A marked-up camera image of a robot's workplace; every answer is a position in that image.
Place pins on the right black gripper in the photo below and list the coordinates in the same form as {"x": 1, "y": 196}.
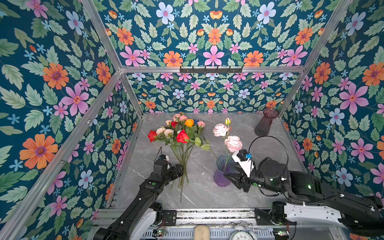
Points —
{"x": 239, "y": 182}

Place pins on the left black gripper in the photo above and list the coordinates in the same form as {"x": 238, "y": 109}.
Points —
{"x": 180, "y": 171}

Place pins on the blue purple glass vase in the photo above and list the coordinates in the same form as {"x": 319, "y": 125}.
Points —
{"x": 223, "y": 164}

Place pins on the pink peony flower stem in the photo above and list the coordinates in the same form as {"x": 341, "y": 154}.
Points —
{"x": 232, "y": 142}

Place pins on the red rose stem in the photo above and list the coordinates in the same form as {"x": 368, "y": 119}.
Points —
{"x": 188, "y": 143}

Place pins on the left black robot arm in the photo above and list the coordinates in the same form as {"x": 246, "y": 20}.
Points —
{"x": 143, "y": 211}

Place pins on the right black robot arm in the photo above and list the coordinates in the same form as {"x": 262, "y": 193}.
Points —
{"x": 310, "y": 200}

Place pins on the dark purple glass vase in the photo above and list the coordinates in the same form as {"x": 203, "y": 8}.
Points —
{"x": 264, "y": 126}

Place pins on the mixed flower bunch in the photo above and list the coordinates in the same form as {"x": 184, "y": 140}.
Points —
{"x": 167, "y": 134}

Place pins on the white alarm clock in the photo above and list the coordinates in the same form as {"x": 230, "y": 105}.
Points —
{"x": 240, "y": 233}

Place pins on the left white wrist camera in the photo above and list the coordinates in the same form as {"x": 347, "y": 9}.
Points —
{"x": 163, "y": 158}

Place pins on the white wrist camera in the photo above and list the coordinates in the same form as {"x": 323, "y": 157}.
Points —
{"x": 163, "y": 158}
{"x": 244, "y": 159}

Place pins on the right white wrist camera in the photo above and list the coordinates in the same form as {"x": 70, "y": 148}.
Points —
{"x": 244, "y": 159}

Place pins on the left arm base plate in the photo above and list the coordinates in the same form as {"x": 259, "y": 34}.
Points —
{"x": 165, "y": 217}

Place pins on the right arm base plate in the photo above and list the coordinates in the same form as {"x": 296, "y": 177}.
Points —
{"x": 274, "y": 216}

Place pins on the beige wooden handle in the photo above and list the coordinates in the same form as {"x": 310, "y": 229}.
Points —
{"x": 201, "y": 232}

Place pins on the aluminium mounting rail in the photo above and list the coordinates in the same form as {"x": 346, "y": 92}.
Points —
{"x": 230, "y": 216}

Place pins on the black hook rail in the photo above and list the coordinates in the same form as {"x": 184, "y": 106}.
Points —
{"x": 214, "y": 70}

